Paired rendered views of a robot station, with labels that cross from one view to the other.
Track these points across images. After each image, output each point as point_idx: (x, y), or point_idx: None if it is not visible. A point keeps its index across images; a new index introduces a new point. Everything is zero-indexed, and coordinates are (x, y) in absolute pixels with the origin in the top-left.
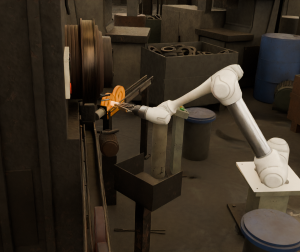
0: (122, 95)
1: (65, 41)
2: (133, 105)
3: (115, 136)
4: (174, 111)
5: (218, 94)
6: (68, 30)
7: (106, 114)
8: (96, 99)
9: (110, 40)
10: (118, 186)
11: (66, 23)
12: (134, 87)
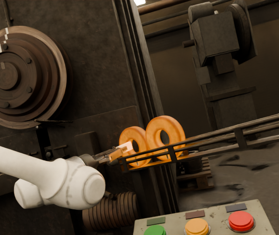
0: (169, 139)
1: None
2: (97, 155)
3: (110, 205)
4: (40, 192)
5: None
6: None
7: (119, 162)
8: None
9: None
10: None
11: (103, 28)
12: (258, 128)
